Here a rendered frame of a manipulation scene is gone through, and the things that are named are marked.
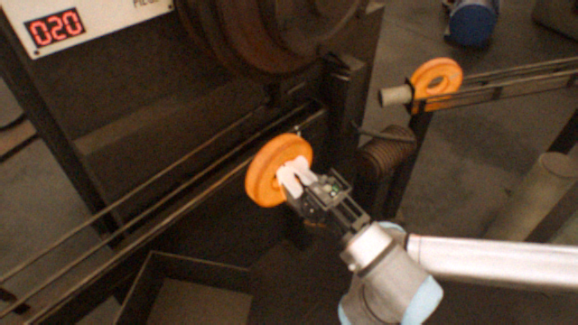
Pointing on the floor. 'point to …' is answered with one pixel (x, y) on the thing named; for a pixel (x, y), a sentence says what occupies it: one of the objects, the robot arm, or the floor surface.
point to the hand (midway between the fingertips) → (280, 164)
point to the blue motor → (472, 22)
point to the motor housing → (378, 169)
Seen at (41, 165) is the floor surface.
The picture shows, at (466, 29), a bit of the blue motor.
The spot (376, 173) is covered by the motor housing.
